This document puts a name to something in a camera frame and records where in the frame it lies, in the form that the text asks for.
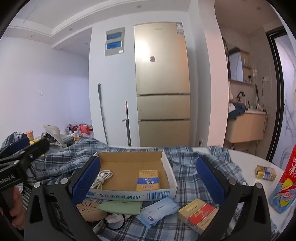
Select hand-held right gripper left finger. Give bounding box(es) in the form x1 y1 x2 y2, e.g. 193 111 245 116
24 155 102 241

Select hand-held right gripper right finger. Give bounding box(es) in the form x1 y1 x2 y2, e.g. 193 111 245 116
196 156 272 241

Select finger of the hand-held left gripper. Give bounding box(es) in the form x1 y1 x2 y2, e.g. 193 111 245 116
0 138 50 168
0 137 30 159

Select beige round disc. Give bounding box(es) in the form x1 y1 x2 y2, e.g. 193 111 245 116
76 200 108 222

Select red and gold box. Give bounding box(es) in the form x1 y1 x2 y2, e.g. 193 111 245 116
178 199 219 234

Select shallow cardboard box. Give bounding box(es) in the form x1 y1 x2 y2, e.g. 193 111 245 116
87 150 178 202

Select green pad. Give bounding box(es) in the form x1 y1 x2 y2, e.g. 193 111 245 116
97 201 143 215

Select black hair tie with plush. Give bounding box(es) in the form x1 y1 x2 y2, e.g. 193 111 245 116
105 213 127 231

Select blue tissue pack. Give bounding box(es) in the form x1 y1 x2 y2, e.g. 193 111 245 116
136 197 181 229

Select person's left hand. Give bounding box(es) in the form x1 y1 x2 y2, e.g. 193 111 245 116
10 186 27 230

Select crumpled white bag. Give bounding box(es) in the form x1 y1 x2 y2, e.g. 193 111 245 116
43 124 75 147

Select blue plaid shirt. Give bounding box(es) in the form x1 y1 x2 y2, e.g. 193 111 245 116
0 132 277 241

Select pile of plastic bags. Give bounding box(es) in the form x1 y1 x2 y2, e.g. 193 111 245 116
67 123 93 138

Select crumpled yellow pack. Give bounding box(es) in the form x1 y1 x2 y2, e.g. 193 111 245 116
255 165 277 181

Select yellow and blue pack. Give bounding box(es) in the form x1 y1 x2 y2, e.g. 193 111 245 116
136 170 161 192

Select beige vanity cabinet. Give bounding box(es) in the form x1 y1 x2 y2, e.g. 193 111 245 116
225 111 269 143

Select red drink bottle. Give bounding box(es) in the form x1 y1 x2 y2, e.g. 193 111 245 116
269 144 296 214

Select blue clothes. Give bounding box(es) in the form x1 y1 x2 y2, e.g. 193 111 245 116
228 103 246 120

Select gold refrigerator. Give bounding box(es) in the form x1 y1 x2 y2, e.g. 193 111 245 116
134 22 191 147

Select bathroom mirror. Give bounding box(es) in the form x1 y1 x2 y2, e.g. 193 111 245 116
228 50 244 81

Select printed glass door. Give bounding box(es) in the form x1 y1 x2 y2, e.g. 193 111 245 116
275 22 296 163

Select wooden bathroom shelf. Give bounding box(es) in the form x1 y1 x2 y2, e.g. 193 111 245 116
240 49 254 86

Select coiled white cable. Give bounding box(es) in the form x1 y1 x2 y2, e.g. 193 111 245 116
91 170 113 189

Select dark broom handle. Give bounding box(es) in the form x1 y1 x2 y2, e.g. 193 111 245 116
121 100 132 147

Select silver mop handle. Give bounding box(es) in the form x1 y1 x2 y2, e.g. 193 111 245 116
97 83 109 144

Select black door frame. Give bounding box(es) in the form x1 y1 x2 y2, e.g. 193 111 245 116
265 25 287 168

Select grey wall panel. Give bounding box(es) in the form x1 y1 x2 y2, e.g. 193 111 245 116
105 27 125 57

